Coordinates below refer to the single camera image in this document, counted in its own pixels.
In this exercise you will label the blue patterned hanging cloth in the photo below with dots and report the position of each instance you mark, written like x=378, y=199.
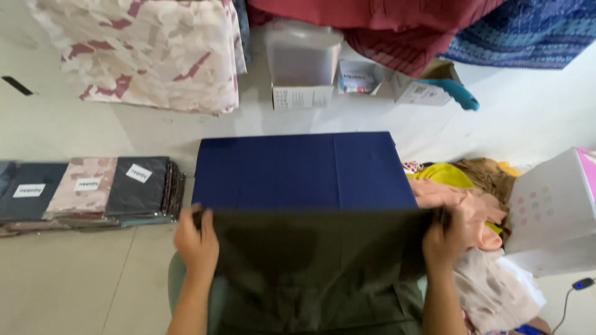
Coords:
x=526, y=32

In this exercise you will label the translucent plastic container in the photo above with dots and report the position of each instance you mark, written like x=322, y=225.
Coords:
x=302, y=53

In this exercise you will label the white cardboard box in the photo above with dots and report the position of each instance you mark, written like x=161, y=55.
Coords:
x=302, y=96

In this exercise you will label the dark red hanging cloth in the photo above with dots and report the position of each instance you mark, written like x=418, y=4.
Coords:
x=386, y=28

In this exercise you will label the small open white box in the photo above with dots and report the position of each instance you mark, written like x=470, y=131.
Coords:
x=359, y=78

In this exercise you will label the person's left hand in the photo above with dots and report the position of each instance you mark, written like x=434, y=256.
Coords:
x=198, y=245

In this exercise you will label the brown open cardboard box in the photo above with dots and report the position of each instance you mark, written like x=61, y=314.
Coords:
x=426, y=86

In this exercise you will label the heap of mixed coloured cloths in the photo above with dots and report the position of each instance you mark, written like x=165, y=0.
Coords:
x=470, y=209

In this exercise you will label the navy blue folding board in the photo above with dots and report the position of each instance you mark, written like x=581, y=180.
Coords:
x=302, y=170

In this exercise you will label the person's left fingers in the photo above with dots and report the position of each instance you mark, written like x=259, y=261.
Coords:
x=192, y=217

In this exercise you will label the person's green clothing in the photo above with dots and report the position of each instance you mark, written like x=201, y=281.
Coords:
x=205, y=297

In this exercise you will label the person's right hand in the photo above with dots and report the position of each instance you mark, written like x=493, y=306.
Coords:
x=440, y=245

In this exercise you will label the pink camouflage patterned hanging cloth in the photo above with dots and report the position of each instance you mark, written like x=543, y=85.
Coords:
x=149, y=51

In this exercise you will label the dark olive cloth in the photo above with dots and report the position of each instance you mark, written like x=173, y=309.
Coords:
x=316, y=265

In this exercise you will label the person's right fingers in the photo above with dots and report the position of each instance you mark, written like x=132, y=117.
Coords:
x=448, y=221

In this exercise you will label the stacks of packaged folded cloths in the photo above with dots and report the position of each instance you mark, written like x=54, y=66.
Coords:
x=88, y=193

